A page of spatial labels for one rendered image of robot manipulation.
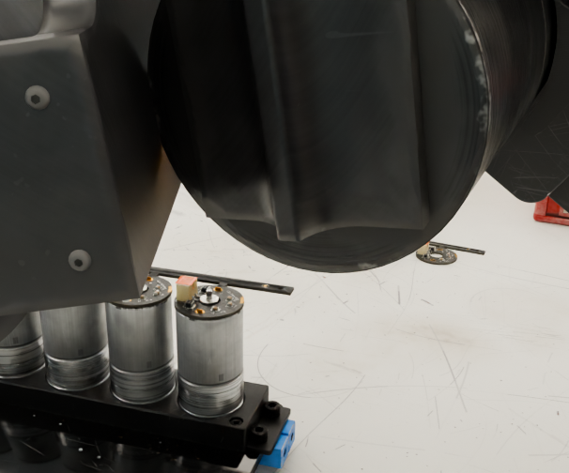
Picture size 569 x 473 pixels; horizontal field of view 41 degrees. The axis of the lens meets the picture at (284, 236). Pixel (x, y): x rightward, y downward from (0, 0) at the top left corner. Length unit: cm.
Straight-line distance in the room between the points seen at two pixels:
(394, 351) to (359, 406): 5
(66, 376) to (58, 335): 2
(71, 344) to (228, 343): 6
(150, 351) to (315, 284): 16
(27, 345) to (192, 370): 7
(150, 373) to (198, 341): 3
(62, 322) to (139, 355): 3
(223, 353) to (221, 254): 20
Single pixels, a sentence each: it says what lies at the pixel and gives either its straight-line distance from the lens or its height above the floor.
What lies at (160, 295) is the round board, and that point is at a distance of 28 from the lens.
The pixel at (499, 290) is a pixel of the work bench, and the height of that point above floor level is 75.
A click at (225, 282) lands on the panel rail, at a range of 29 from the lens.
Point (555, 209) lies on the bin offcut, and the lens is 55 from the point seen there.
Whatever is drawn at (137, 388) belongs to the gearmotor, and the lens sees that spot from 30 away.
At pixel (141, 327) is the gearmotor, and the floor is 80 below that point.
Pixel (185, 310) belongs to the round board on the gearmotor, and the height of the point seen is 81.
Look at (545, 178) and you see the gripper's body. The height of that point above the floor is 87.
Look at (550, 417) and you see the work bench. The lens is 35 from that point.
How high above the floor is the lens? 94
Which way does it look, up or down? 22 degrees down
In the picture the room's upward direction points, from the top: 1 degrees clockwise
